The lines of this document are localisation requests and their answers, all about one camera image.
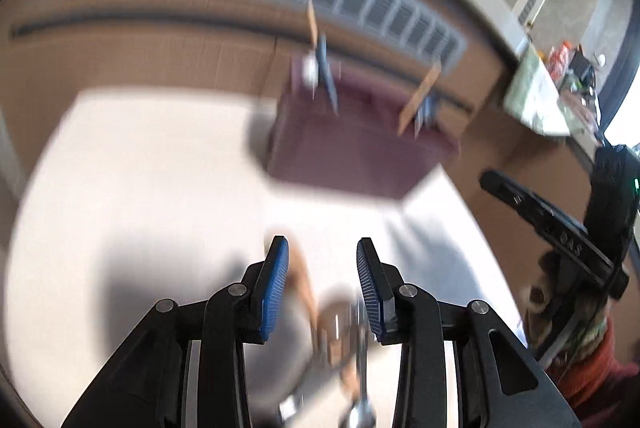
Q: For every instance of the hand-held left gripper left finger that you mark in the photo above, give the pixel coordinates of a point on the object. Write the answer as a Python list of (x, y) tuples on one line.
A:
[(274, 293)]

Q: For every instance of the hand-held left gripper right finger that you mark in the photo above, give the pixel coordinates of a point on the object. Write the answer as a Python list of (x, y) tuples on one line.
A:
[(370, 290)]

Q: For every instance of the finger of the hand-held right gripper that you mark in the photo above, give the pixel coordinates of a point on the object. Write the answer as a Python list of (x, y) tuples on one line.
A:
[(525, 200)]

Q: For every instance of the brown wooden spoon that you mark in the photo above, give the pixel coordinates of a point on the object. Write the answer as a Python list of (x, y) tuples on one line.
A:
[(300, 273)]

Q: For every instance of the maroon plastic utensil holder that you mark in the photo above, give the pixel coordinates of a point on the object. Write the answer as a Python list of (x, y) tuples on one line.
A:
[(350, 148)]

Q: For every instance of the grey rice paddle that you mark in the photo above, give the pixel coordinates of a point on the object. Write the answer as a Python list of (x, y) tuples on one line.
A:
[(327, 76)]

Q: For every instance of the white plastic spoon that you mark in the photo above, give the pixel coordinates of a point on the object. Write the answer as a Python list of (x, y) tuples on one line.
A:
[(310, 73)]

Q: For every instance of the wooden chopstick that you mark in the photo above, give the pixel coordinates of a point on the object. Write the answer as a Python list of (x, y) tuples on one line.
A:
[(313, 26)]

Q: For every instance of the person's red-sleeved right forearm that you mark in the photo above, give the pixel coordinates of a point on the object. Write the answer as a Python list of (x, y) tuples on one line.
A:
[(610, 383)]

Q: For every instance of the person's right hand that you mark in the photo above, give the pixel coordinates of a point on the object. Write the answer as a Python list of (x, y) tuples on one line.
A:
[(540, 298)]

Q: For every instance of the green checked towel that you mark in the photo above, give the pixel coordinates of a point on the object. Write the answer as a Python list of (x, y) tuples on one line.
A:
[(540, 98)]

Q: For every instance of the bottle of red chilies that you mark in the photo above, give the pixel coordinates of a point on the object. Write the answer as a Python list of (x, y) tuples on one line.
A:
[(559, 57)]

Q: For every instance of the white tablecloth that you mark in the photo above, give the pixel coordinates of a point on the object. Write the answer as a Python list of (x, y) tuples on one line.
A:
[(125, 208)]

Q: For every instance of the brown wooden cabinet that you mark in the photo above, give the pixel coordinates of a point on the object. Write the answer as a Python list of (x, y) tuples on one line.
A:
[(150, 48)]

